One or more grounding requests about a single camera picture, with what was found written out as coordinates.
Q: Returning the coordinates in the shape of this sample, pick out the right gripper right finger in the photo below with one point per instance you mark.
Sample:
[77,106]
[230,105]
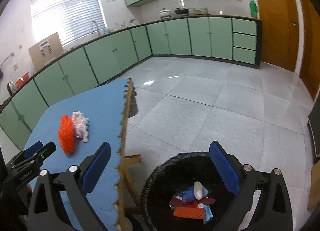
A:
[273,210]

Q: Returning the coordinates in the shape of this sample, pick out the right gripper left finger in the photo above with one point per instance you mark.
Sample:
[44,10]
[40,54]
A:
[47,211]

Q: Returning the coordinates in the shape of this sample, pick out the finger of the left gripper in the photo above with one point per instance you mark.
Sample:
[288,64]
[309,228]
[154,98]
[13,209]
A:
[32,149]
[40,154]

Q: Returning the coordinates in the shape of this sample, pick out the orange mesh bag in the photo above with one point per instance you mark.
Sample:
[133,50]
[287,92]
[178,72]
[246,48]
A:
[66,134]

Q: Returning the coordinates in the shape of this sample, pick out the pink white wrapper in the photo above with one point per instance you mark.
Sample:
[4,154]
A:
[80,125]

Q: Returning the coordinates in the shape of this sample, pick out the light blue snack packet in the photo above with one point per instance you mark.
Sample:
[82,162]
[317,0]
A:
[207,212]

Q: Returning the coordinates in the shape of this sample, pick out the red cylindrical can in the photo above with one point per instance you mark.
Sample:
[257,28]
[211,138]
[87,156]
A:
[189,213]

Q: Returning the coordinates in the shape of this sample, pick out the blue plastic bag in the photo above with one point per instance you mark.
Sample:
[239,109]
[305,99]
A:
[187,195]

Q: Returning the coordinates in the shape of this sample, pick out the dark red cloth pad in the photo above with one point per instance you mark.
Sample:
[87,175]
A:
[178,202]

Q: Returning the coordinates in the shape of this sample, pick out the dark red sponge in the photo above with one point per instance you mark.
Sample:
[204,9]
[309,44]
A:
[207,200]

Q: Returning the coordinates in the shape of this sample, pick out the black trash bin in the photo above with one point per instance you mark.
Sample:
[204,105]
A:
[178,174]

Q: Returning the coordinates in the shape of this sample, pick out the green lower kitchen cabinets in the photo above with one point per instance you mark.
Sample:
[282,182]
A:
[232,39]

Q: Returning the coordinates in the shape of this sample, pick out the electric kettle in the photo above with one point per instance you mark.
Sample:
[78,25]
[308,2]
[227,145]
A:
[11,88]

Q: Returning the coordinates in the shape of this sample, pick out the orange basin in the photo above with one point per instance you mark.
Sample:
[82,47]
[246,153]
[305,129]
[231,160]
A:
[22,80]

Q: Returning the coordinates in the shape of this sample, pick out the blue foam table mat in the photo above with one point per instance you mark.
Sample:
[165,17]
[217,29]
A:
[103,106]

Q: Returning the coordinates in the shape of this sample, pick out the brown cardboard box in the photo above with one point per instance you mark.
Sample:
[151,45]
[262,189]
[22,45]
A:
[45,51]

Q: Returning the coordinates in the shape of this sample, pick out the black glass cabinet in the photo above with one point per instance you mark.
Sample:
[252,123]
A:
[313,122]

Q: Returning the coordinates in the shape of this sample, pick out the sink faucet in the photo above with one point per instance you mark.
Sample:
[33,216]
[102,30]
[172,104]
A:
[94,27]

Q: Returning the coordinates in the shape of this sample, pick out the window with white blinds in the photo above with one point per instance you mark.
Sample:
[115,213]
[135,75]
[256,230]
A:
[71,19]

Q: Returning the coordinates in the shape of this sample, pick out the white cooking pot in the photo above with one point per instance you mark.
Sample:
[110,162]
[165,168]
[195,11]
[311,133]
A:
[165,14]

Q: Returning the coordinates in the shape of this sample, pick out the black wok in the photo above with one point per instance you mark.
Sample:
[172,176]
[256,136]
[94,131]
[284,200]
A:
[181,12]

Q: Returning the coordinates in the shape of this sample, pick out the green bottle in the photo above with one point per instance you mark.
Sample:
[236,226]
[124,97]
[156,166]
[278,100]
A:
[253,9]

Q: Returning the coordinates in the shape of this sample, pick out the wall towel rail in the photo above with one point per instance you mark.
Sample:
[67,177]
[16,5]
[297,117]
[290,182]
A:
[7,58]

